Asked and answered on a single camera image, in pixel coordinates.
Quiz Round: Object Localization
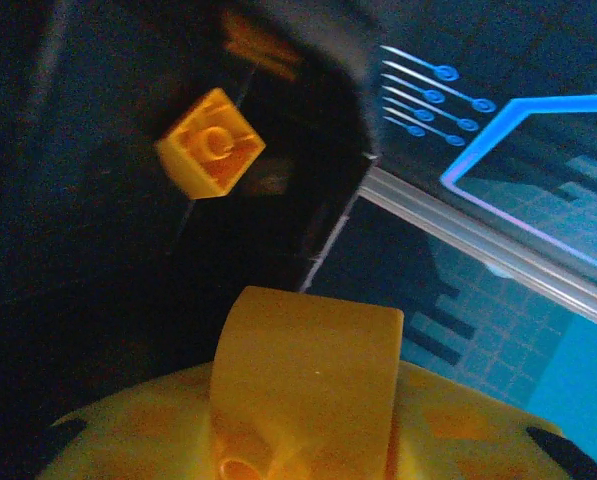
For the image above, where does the black plastic bin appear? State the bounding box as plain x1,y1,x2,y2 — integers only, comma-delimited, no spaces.
0,0,382,451

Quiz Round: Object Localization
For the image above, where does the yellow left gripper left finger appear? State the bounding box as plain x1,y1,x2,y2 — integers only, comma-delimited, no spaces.
37,363,219,480

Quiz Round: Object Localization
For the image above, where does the yellow lego brick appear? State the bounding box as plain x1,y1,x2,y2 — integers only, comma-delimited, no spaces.
209,285,405,480
155,87,268,201

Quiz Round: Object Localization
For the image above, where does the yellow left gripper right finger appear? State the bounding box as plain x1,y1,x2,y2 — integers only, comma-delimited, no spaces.
391,360,597,480

